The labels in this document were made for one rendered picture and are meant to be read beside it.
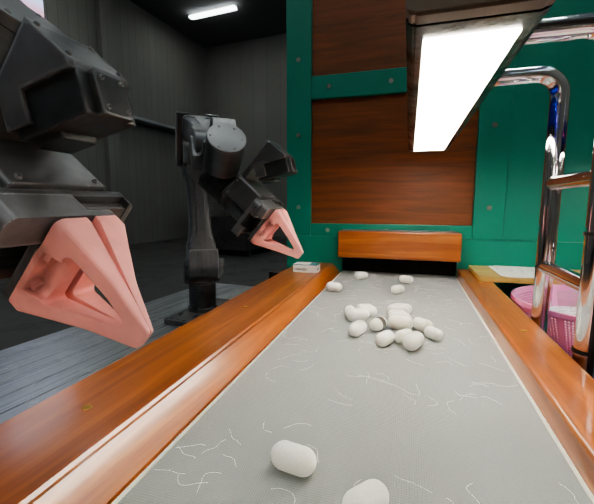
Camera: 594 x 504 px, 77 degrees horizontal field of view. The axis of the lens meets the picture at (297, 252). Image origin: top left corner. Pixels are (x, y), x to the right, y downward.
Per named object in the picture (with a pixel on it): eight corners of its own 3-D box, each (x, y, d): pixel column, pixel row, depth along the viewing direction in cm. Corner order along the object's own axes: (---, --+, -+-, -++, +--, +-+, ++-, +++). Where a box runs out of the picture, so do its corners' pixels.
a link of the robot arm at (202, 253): (219, 277, 84) (211, 136, 86) (189, 279, 82) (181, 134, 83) (215, 277, 90) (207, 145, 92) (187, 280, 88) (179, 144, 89)
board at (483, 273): (478, 281, 80) (478, 276, 80) (468, 269, 94) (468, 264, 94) (669, 292, 71) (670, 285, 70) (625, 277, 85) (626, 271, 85)
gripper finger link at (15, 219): (197, 291, 23) (100, 195, 25) (110, 327, 17) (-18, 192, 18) (144, 361, 25) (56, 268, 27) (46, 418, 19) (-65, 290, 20)
